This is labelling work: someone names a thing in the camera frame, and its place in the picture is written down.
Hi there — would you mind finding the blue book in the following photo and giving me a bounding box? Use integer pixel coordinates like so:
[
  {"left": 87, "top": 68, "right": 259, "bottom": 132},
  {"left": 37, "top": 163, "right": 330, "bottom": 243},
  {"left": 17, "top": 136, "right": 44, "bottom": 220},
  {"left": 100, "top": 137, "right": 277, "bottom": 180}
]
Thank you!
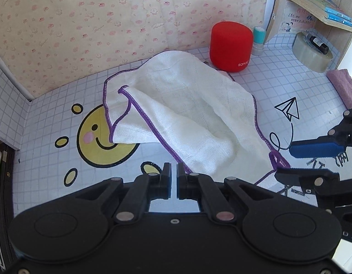
[
  {"left": 326, "top": 16, "right": 352, "bottom": 27},
  {"left": 324, "top": 7, "right": 352, "bottom": 20}
]

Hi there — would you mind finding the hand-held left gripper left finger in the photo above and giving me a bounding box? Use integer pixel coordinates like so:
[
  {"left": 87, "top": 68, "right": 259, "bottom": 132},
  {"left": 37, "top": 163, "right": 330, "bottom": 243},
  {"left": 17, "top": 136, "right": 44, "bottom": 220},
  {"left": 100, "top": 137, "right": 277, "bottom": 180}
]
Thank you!
[{"left": 75, "top": 163, "right": 172, "bottom": 225}]

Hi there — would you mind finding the white towel with purple trim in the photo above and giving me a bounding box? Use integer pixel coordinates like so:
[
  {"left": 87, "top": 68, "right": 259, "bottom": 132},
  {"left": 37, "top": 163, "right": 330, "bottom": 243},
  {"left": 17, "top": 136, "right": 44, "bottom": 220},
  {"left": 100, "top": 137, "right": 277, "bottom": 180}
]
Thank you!
[{"left": 102, "top": 50, "right": 291, "bottom": 190}]

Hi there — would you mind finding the white corner trim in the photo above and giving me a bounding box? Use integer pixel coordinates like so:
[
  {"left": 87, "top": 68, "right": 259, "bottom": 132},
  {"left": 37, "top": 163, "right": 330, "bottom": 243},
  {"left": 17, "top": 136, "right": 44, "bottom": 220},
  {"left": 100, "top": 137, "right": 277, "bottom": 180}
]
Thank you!
[{"left": 0, "top": 48, "right": 34, "bottom": 102}]

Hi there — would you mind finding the wooden shelf unit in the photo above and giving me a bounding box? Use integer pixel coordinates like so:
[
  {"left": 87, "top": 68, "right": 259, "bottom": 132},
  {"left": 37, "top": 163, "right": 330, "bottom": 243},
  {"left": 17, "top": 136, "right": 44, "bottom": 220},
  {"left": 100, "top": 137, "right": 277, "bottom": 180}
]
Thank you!
[{"left": 263, "top": 0, "right": 352, "bottom": 72}]

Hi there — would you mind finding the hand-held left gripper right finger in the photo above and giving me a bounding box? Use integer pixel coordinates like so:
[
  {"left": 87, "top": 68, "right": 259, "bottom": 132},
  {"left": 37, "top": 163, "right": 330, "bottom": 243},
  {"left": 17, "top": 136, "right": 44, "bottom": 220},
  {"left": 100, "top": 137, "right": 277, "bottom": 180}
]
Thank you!
[{"left": 177, "top": 163, "right": 276, "bottom": 224}]

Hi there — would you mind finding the pink cloth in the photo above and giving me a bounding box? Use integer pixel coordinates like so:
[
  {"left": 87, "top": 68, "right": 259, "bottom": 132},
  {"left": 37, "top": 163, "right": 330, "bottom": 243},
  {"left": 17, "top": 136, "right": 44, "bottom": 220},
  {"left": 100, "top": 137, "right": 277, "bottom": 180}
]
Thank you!
[{"left": 327, "top": 69, "right": 352, "bottom": 109}]

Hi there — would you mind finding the red cylindrical speaker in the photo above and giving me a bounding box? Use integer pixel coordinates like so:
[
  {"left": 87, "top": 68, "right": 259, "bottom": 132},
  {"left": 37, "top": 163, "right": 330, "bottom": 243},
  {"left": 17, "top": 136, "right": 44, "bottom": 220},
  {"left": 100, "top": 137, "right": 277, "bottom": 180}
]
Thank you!
[{"left": 209, "top": 21, "right": 254, "bottom": 73}]

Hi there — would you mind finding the clear tape roll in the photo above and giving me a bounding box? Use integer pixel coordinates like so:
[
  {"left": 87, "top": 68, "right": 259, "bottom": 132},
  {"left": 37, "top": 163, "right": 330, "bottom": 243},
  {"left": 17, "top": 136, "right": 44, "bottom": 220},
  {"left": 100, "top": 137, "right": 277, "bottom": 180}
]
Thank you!
[{"left": 292, "top": 31, "right": 333, "bottom": 73}]

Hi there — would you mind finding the small teal-capped bottle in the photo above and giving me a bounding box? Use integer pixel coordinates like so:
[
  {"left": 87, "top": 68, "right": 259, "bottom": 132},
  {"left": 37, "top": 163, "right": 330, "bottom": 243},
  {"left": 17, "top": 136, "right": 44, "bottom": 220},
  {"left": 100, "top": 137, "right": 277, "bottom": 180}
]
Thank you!
[{"left": 252, "top": 26, "right": 265, "bottom": 56}]

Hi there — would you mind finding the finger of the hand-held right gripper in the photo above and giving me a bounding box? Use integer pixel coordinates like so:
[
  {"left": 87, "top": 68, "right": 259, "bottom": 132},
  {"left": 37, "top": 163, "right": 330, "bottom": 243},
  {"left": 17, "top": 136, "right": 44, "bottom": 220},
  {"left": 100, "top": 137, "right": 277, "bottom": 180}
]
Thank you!
[
  {"left": 274, "top": 167, "right": 352, "bottom": 209},
  {"left": 288, "top": 108, "right": 352, "bottom": 159}
]

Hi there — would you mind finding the cartoon wall sticker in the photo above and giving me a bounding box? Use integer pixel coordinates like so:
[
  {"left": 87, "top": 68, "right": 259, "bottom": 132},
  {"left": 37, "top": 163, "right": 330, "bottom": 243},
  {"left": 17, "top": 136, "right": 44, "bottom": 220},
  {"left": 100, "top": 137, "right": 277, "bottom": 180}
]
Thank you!
[{"left": 280, "top": 7, "right": 318, "bottom": 33}]

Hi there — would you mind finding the black flat device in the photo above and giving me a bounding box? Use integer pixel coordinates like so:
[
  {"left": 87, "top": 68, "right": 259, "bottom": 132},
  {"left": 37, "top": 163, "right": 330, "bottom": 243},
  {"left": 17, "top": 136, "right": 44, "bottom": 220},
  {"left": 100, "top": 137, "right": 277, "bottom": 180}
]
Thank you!
[{"left": 0, "top": 140, "right": 19, "bottom": 271}]

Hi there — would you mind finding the small dark bottle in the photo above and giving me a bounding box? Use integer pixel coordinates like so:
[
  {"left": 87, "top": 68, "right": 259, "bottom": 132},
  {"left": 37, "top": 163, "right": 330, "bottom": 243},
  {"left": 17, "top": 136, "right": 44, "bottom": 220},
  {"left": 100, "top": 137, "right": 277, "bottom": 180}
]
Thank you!
[{"left": 306, "top": 33, "right": 330, "bottom": 55}]

